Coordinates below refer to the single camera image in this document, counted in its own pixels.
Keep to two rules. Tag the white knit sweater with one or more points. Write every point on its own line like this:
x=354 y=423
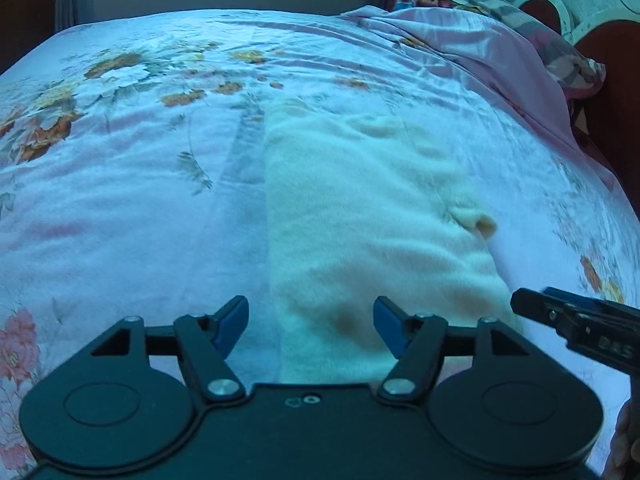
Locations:
x=360 y=210

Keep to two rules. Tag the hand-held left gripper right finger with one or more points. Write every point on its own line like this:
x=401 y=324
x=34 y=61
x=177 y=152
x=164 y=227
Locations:
x=389 y=324

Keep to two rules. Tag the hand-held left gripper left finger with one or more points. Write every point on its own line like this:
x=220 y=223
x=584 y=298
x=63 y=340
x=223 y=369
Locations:
x=231 y=321

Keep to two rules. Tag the floral striped pillow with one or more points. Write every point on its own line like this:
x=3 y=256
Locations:
x=510 y=20

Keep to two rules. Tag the person's right hand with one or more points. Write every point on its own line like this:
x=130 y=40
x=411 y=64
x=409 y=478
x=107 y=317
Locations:
x=627 y=445

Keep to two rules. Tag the white and red headboard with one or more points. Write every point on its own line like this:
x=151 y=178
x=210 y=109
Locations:
x=600 y=45

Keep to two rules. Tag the floral bed sheet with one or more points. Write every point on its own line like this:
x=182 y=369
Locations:
x=125 y=200

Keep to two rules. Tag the pink quilt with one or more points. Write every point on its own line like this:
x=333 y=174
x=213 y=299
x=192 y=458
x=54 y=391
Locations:
x=480 y=55

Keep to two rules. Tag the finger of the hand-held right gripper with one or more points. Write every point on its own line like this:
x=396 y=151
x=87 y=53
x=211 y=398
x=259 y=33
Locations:
x=595 y=302
x=537 y=307

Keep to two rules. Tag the brown wooden door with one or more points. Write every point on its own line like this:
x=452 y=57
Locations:
x=25 y=10

